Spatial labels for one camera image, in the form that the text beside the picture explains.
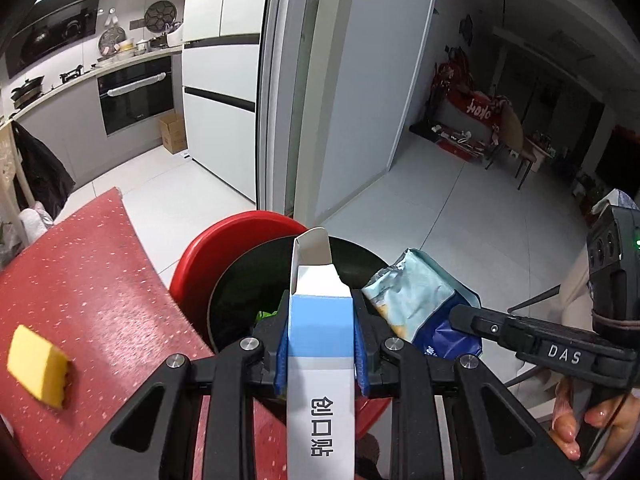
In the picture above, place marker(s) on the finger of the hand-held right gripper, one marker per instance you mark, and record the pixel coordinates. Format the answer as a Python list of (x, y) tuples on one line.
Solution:
[(487, 327)]

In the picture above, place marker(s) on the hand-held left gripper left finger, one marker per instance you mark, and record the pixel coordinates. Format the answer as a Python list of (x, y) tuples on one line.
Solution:
[(282, 360)]

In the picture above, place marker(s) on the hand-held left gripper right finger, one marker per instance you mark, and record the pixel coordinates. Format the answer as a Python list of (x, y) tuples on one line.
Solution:
[(361, 360)]

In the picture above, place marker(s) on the white and blue paper box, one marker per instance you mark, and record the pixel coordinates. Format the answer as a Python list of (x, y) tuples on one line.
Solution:
[(320, 340)]

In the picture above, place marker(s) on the blue snack bag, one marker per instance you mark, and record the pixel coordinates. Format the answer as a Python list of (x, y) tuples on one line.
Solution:
[(415, 290)]

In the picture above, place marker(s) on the black trash bin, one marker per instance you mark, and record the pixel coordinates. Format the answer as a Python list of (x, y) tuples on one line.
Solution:
[(240, 280)]

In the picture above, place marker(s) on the person's right hand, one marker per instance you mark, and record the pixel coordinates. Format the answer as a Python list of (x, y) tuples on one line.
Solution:
[(567, 430)]

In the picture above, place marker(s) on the green snack packet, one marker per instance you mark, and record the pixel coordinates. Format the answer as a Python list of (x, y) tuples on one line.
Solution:
[(265, 316)]

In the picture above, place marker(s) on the person's beige clothing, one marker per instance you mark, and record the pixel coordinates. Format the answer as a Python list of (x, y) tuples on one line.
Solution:
[(575, 300)]

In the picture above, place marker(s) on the red stool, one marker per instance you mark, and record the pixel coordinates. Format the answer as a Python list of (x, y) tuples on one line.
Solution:
[(200, 265)]

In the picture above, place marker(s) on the brown dining chair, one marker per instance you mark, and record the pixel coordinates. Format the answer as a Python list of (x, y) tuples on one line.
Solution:
[(515, 140)]

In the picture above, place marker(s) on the red banner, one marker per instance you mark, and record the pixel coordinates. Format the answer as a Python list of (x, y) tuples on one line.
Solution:
[(470, 100)]

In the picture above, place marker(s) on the white refrigerator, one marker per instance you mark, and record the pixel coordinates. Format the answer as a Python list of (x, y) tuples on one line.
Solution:
[(220, 130)]

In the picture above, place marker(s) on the yellow sponge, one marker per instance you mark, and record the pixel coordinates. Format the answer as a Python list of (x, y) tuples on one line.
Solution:
[(35, 365)]

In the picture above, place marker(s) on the cardboard box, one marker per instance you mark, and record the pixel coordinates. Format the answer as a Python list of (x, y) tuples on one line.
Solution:
[(173, 135)]

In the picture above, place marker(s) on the black built-in oven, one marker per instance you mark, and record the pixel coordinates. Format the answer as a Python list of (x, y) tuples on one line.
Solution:
[(135, 105)]

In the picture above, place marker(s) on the clear plastic bags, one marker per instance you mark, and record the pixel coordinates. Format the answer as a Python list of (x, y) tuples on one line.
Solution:
[(10, 245)]

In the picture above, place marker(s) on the black jacket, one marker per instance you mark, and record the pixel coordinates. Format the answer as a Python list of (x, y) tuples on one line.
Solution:
[(42, 170)]

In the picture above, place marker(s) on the wooden chair with flower cutouts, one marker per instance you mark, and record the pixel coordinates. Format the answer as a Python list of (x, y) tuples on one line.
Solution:
[(7, 160)]

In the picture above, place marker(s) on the round grey plate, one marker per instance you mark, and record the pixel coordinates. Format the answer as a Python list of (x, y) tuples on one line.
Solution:
[(111, 41)]

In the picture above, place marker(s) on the round black baking pan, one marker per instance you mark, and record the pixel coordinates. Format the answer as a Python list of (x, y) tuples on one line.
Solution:
[(161, 15)]

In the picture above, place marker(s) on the black wok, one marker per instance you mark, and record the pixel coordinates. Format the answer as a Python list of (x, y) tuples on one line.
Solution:
[(27, 91)]

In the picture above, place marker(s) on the black range hood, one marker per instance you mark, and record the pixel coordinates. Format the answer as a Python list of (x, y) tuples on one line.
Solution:
[(50, 30)]

